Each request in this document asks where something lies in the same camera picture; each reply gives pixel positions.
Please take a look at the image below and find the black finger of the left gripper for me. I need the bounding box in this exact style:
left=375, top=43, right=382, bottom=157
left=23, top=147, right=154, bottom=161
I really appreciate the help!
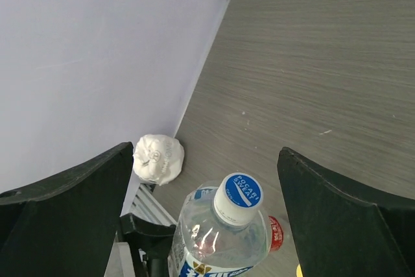
left=117, top=213, right=176, bottom=277

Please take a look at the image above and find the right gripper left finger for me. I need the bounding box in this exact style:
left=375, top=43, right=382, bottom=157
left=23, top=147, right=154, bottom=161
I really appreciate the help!
left=1, top=142, right=133, bottom=276

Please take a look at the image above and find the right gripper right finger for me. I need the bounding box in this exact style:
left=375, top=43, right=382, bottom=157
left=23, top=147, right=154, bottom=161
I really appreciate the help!
left=277, top=147, right=414, bottom=276

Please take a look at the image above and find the clear Pocari water bottle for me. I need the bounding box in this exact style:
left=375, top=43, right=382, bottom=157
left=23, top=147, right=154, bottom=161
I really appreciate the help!
left=168, top=180, right=272, bottom=277

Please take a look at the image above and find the white blue bottle cap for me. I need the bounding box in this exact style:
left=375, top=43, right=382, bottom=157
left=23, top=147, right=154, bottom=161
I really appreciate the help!
left=213, top=173, right=263, bottom=226

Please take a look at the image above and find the yellow juice bottle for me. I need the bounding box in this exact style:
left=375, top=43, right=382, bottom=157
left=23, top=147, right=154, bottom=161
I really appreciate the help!
left=296, top=264, right=303, bottom=277

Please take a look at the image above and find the red cap clear bottle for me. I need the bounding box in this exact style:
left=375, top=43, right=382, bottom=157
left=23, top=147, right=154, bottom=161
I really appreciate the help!
left=268, top=215, right=292, bottom=252

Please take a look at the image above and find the white crumpled cloth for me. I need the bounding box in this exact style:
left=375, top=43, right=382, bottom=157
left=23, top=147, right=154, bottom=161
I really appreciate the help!
left=133, top=134, right=185, bottom=186

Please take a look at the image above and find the white slotted cable duct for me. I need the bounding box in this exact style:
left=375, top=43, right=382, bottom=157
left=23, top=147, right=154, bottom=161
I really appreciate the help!
left=130, top=184, right=176, bottom=226

